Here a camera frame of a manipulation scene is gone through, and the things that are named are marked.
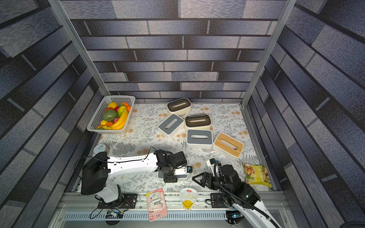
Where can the yellow toy banana bunch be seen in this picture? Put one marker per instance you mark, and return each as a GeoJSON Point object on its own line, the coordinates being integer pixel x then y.
{"type": "Point", "coordinates": [117, 124]}

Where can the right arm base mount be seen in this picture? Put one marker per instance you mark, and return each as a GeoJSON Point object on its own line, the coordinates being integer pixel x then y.
{"type": "Point", "coordinates": [219, 200]}

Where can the yellow smiley snack cup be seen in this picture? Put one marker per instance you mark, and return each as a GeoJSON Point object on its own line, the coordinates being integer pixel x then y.
{"type": "Point", "coordinates": [188, 197]}

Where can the dark brown lid tissue box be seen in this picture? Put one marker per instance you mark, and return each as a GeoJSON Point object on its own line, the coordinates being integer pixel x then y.
{"type": "Point", "coordinates": [180, 106]}

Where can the white plastic fruit basket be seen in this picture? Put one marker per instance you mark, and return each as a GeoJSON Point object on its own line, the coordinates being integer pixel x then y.
{"type": "Point", "coordinates": [97, 116]}

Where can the wooden lid tissue box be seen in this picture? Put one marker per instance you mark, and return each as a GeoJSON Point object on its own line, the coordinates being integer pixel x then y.
{"type": "Point", "coordinates": [228, 146]}

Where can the green toy mango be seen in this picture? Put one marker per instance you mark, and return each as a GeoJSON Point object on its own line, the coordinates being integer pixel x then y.
{"type": "Point", "coordinates": [109, 115]}

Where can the orange toy fruit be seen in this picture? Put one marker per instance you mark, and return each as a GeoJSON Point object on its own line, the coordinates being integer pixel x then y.
{"type": "Point", "coordinates": [128, 107]}

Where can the pink blister pack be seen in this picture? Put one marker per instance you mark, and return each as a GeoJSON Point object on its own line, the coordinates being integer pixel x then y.
{"type": "Point", "coordinates": [156, 204]}

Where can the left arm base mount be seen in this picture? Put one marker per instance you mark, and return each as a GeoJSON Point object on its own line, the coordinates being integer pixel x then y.
{"type": "Point", "coordinates": [125, 201]}

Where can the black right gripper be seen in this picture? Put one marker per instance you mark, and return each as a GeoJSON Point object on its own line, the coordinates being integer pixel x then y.
{"type": "Point", "coordinates": [211, 180]}

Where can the brown lid rounded tissue box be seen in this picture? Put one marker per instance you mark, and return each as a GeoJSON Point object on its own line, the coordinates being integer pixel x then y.
{"type": "Point", "coordinates": [198, 121]}

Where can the yellow toy lemon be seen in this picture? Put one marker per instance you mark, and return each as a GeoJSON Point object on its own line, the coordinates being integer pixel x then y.
{"type": "Point", "coordinates": [112, 105]}

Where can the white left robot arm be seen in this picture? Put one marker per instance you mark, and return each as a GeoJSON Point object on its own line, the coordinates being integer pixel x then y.
{"type": "Point", "coordinates": [98, 172]}

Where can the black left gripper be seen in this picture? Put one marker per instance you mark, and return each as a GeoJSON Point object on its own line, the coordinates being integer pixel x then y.
{"type": "Point", "coordinates": [171, 179]}

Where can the yellow-green toy pear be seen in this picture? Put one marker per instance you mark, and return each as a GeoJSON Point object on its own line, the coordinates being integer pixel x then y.
{"type": "Point", "coordinates": [120, 110]}

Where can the grey lid tissue box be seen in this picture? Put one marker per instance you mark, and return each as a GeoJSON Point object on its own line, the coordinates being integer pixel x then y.
{"type": "Point", "coordinates": [199, 139]}
{"type": "Point", "coordinates": [182, 174]}
{"type": "Point", "coordinates": [171, 125]}

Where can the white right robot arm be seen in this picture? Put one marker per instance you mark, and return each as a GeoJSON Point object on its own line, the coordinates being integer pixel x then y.
{"type": "Point", "coordinates": [238, 195]}

